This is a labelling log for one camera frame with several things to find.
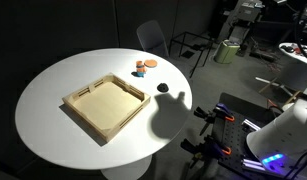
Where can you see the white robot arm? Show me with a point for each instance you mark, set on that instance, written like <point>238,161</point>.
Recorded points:
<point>284,139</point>

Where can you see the larger blue cup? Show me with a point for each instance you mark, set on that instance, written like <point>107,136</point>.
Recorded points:
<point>141,72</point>

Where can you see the larger orange cup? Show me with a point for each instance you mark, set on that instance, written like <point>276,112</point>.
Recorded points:
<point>139,64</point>

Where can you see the wooden tray box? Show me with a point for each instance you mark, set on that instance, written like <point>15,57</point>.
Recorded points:
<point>107,104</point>

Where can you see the black round object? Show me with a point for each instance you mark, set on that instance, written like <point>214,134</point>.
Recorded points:
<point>162,87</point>

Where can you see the orange plate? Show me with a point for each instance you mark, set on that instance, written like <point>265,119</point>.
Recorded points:
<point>150,63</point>

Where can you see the grey chair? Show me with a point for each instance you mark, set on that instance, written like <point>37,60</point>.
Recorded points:
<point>152,39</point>

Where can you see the upper clamp with orange tip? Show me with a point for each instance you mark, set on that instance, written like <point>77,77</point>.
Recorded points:
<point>220,111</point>

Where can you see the clamp with orange tip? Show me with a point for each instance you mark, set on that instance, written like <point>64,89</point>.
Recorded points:
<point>209,148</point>
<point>220,111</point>

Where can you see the lower clamp with orange tip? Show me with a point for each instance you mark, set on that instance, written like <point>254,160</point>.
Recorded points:
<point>209,148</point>

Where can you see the green bin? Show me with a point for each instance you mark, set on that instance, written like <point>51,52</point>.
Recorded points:
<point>226,52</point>

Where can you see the black perforated mounting board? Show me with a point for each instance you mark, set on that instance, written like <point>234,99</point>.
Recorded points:
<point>250,118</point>

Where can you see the white round table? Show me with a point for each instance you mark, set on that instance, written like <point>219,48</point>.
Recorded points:
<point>56,134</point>
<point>294,55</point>

